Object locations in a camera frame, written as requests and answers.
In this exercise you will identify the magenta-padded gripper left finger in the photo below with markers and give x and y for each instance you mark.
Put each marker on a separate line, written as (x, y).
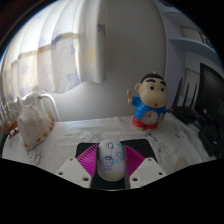
(87, 160)

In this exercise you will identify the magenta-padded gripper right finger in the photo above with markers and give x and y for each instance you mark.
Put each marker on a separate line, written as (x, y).
(134, 160)

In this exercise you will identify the white cartoon-print computer mouse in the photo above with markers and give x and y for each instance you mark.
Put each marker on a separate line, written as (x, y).
(111, 160)

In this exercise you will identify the black mouse pad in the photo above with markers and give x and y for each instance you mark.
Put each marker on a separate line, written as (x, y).
(143, 146)

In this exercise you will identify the white printed tablecloth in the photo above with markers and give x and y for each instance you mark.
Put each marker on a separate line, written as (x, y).
(66, 136)

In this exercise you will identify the cartoon boy figurine clock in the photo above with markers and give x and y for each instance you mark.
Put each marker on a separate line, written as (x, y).
(148, 106)

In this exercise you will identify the large white conch shell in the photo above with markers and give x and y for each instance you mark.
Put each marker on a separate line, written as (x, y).
(33, 128)

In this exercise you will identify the black router with antennas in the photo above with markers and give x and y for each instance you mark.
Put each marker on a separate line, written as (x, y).
(185, 113)

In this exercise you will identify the white bent pipe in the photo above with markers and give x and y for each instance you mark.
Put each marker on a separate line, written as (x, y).
(50, 100)

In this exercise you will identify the black computer monitor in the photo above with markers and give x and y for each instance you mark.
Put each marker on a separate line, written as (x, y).
(211, 96)

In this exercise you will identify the white star-print curtain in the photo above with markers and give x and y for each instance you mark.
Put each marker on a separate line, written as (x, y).
(56, 50)

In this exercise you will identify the white wall shelf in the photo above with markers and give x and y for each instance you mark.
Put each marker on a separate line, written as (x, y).
(190, 43)

